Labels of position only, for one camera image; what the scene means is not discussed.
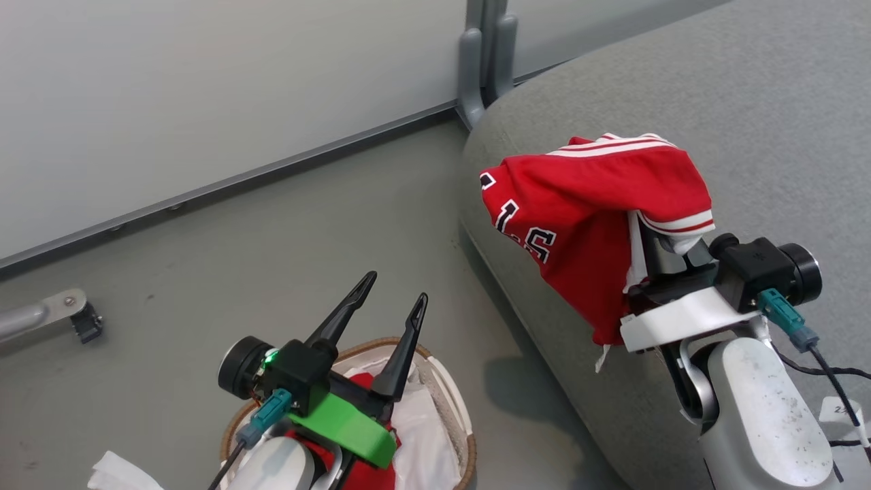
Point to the wicker laundry basket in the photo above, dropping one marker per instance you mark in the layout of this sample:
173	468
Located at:
456	408

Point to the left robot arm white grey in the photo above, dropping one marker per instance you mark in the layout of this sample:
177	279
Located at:
272	469

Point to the white garment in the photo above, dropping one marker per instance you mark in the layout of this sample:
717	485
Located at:
425	435

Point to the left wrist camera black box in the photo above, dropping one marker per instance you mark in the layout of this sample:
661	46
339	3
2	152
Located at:
299	371

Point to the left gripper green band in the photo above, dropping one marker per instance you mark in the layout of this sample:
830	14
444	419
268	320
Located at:
340	425

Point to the white crumpled cloth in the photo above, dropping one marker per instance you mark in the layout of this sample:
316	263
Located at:
119	475

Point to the red sports jersey white stripes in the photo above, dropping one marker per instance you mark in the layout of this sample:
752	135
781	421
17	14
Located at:
578	218

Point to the black caster foot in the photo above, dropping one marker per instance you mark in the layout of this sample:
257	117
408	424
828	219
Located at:
88	325

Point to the grey wall base rail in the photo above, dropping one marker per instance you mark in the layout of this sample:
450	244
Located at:
224	182

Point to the grey fabric sofa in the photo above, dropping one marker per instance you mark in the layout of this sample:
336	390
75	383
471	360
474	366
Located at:
762	122

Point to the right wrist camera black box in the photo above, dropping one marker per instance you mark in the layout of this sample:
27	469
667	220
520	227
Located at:
755	269

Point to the silver metal frame leg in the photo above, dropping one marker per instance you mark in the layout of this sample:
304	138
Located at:
41	312

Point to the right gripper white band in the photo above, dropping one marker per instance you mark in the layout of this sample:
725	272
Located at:
687	313

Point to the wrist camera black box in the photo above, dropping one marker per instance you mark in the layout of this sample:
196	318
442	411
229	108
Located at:
299	371
755	269

